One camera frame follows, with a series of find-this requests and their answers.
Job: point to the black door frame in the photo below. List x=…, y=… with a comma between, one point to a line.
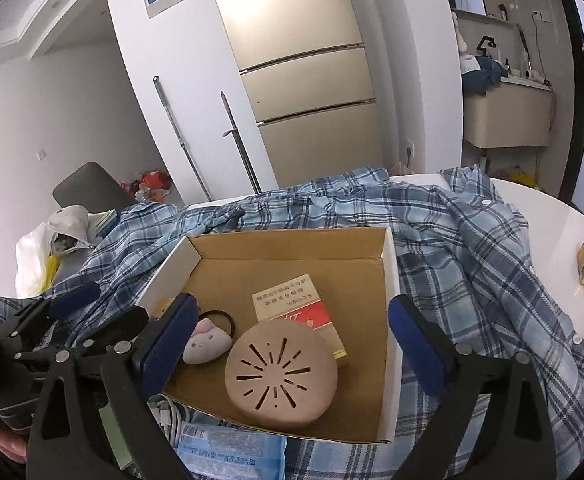
x=574, y=85

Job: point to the blue plaid shirt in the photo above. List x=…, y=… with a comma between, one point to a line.
x=471, y=260

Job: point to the dark blue cloth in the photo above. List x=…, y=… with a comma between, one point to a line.
x=479, y=77

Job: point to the red bags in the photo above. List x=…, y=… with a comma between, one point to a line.
x=152, y=185

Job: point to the low white wall socket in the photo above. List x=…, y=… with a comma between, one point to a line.
x=409, y=150

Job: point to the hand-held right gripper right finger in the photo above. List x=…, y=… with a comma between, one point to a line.
x=416, y=350

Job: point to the red and white cigarette pack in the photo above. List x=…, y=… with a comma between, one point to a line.
x=292, y=300

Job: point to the light blue tissue pack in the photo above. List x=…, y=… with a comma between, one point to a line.
x=232, y=452

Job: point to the gold three-door refrigerator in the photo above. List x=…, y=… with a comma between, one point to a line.
x=297, y=60

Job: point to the yellow bag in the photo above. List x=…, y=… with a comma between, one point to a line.
x=524, y=181

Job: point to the black faucet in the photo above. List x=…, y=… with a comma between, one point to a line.
x=485, y=45

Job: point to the pink round slotted case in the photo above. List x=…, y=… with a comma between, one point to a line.
x=282, y=380

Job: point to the white plastic bag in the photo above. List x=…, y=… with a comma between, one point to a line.
x=34, y=260

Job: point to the cardboard box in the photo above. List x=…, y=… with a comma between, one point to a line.
x=292, y=260

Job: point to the green pad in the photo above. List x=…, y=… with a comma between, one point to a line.
x=117, y=435

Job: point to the grey hair styling wand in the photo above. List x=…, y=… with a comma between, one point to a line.
x=523, y=47

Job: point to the white hair dryer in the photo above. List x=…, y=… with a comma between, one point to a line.
x=535, y=76

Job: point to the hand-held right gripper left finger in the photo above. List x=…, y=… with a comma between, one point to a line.
x=167, y=345

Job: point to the beige vanity cabinet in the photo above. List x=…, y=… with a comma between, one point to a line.
x=506, y=115

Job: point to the pink object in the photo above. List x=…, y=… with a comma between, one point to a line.
x=7, y=447

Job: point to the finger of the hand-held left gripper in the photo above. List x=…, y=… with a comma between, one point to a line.
x=74, y=297
x=117, y=325

